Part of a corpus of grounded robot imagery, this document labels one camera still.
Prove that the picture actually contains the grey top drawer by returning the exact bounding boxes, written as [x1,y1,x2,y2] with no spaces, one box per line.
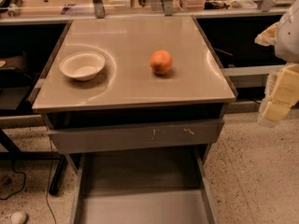
[48,119,224,154]

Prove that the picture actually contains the white paper bowl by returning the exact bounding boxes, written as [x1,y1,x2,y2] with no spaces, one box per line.
[60,51,106,81]

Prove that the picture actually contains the open grey middle drawer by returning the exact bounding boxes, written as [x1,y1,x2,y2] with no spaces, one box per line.
[69,147,220,224]

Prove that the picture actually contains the orange fruit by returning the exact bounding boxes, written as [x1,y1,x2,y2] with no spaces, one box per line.
[149,50,173,75]

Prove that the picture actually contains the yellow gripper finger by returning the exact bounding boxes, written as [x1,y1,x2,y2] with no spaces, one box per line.
[254,22,278,47]
[257,63,299,124]

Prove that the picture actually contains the grey drawer cabinet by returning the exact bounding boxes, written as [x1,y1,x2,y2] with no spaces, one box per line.
[28,15,239,224]

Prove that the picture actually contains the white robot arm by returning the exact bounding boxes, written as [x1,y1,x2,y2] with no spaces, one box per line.
[254,0,299,127]

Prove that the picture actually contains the white sneaker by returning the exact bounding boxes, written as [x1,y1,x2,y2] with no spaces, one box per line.
[0,211,28,224]

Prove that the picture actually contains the black table leg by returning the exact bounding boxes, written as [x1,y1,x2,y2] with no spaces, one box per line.
[49,155,67,196]

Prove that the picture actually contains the black floor cable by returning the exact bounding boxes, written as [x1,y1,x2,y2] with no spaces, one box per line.
[0,140,57,224]

